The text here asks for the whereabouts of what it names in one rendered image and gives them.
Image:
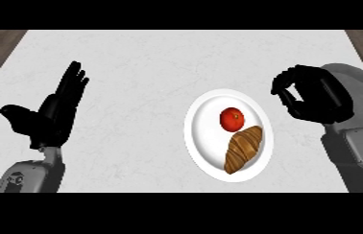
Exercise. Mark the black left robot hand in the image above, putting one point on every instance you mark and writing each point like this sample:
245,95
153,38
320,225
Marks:
53,116

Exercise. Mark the red tomato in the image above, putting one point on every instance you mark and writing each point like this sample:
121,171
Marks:
232,119

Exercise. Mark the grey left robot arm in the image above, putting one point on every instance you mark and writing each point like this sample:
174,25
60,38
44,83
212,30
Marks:
32,174

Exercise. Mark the brown croissant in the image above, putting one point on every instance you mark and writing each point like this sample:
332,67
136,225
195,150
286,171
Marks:
242,150

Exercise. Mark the white oval plate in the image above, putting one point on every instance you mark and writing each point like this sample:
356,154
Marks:
208,138

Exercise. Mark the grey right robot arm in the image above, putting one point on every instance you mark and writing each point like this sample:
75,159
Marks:
344,148

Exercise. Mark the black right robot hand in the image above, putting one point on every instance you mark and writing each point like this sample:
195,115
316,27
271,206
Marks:
319,97

